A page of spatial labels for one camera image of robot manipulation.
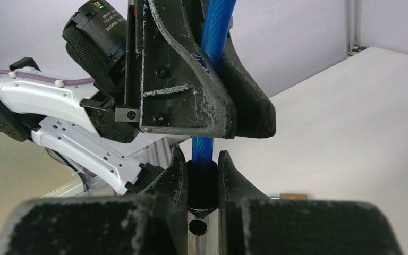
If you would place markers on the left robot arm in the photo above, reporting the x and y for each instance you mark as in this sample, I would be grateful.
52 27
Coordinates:
76 118

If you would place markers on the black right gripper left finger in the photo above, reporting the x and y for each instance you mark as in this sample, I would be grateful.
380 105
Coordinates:
153 221

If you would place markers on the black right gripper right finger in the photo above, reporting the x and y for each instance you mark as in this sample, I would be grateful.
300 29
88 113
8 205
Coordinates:
250 222

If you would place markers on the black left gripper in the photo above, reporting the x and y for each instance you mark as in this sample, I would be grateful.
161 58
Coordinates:
171 84

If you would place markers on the brass padlock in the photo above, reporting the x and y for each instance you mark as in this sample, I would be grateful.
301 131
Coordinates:
291 196

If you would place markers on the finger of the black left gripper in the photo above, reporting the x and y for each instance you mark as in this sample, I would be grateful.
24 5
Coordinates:
255 113

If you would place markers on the aluminium frame post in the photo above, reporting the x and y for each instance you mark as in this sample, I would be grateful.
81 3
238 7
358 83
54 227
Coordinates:
353 27

